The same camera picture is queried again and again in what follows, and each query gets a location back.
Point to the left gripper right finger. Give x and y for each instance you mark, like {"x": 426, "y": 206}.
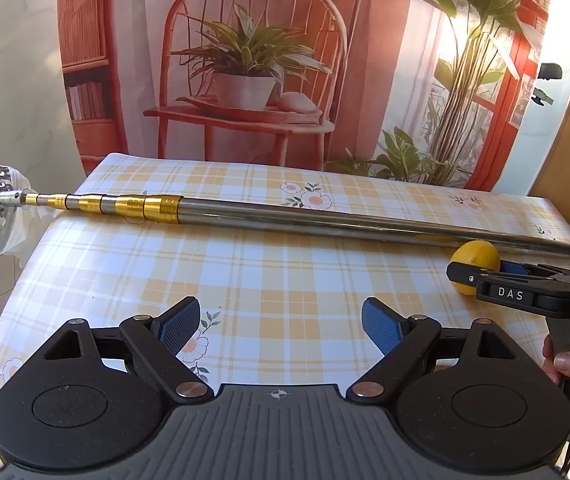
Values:
{"x": 411, "y": 347}

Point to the telescopic steel gold pole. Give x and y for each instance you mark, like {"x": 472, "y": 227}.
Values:
{"x": 178, "y": 209}

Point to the printed room backdrop cloth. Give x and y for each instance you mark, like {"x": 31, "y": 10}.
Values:
{"x": 426, "y": 91}

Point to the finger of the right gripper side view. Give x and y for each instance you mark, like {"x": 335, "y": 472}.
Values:
{"x": 465, "y": 273}

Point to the yellow lemon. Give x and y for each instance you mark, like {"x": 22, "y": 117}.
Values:
{"x": 478, "y": 253}

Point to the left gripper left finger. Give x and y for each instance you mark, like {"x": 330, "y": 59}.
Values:
{"x": 134, "y": 363}

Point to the plaid floral tablecloth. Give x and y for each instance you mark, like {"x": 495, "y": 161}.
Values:
{"x": 277, "y": 308}

